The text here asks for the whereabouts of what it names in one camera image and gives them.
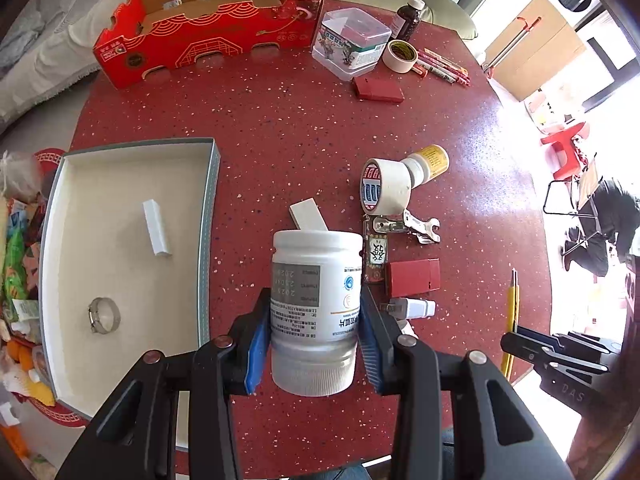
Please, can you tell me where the metal hose clamp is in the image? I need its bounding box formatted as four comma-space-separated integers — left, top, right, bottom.
87, 296, 122, 333

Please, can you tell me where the tape roll with red print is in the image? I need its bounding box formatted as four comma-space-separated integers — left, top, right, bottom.
360, 158, 413, 218

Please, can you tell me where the brown cardboard box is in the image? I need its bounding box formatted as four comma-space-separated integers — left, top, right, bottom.
482, 0, 588, 102

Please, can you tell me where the beige sofa cushion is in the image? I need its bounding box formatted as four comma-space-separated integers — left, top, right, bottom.
300, 0, 481, 41

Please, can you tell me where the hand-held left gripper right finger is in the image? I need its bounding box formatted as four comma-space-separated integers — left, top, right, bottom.
360, 287, 576, 480

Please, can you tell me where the red patterned pen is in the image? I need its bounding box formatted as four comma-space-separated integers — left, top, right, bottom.
414, 60, 471, 87
424, 49, 467, 72
419, 55, 472, 81

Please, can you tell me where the small white box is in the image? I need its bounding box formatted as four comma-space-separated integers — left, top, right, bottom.
142, 199, 173, 257

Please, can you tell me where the white charger plug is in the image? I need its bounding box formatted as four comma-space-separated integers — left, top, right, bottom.
381, 297, 436, 320

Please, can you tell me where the flat red box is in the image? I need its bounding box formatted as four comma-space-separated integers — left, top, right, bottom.
351, 76, 405, 105

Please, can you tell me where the white pill bottle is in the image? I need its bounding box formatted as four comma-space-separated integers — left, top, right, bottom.
270, 230, 364, 397

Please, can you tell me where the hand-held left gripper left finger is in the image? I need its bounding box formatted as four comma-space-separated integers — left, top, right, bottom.
55, 287, 273, 480

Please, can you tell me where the cream masking tape roll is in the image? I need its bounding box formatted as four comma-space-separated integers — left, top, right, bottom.
382, 39, 420, 73

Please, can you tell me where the brown medicine bottle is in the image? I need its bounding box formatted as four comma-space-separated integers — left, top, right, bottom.
390, 0, 426, 42

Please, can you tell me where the grey-edged white tray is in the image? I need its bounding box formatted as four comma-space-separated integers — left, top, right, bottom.
39, 137, 222, 418

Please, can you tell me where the black folding chair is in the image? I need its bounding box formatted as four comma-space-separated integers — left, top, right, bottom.
542, 160, 640, 281

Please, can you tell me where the red cardboard box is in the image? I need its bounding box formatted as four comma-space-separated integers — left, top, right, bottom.
92, 0, 325, 91

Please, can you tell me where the clear plastic container printed label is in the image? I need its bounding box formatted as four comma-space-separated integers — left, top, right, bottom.
311, 8, 392, 81

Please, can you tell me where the white flat block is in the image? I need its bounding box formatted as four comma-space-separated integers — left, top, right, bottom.
288, 199, 329, 232

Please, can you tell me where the red and silver stick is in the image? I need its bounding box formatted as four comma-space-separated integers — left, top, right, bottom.
482, 16, 542, 78

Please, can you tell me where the yellow utility knife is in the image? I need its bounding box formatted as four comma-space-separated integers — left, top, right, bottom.
501, 269, 521, 376

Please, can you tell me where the small red box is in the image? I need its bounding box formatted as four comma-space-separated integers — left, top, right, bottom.
385, 258, 441, 297

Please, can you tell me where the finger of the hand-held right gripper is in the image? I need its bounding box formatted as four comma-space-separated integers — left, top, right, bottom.
516, 326, 626, 356
500, 332, 611, 375

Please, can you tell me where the white bottle yellow label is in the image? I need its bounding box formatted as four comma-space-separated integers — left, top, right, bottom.
404, 144, 450, 188

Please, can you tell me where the red printed card package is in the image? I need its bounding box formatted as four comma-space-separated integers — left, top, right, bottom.
361, 215, 391, 286

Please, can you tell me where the red plastic stool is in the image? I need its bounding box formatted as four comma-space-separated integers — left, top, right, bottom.
540, 121, 591, 181

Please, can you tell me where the grey blanket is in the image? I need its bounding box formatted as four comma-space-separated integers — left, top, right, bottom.
0, 0, 131, 131

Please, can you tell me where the pile of snack packets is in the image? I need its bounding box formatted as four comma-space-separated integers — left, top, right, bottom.
0, 150, 57, 480

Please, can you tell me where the metal clip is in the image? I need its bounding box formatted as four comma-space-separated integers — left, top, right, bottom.
372, 210, 441, 245

